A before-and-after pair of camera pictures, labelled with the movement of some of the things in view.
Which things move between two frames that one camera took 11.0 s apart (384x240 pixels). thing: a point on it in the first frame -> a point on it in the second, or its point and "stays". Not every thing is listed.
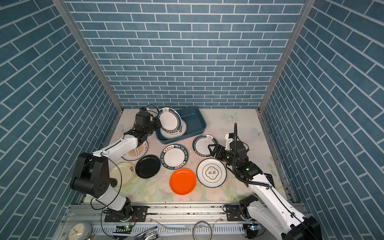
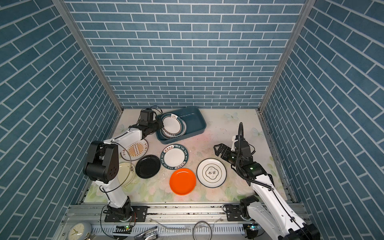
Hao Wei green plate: x=174 y=156 stays
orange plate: x=182 y=181 stays
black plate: x=148 y=166 stays
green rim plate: x=200 y=143 -> x=173 y=125
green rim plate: x=170 y=119 -> x=184 y=129
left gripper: x=156 y=121 stays
